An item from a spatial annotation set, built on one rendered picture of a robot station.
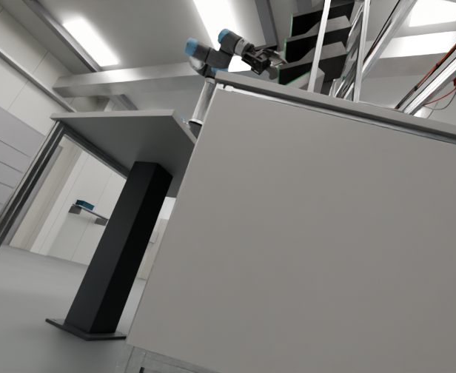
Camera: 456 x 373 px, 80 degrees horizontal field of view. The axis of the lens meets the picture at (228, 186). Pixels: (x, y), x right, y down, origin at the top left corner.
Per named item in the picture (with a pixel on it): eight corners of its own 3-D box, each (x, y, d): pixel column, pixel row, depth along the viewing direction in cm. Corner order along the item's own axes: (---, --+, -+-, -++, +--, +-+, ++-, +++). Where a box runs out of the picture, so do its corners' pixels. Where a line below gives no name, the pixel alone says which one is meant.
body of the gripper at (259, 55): (260, 76, 122) (239, 64, 125) (272, 66, 126) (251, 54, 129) (263, 62, 116) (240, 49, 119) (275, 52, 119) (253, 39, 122)
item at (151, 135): (49, 118, 128) (52, 112, 129) (156, 195, 203) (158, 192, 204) (171, 115, 98) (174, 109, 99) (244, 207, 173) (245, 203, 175)
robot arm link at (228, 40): (222, 46, 133) (229, 27, 129) (239, 57, 131) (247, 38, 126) (213, 44, 127) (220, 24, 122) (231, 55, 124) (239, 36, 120)
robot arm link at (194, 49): (192, 50, 169) (190, 29, 123) (208, 58, 172) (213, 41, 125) (185, 69, 172) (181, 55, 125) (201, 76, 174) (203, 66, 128)
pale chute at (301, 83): (264, 106, 105) (258, 99, 107) (265, 127, 117) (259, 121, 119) (325, 72, 108) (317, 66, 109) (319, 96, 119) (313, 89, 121)
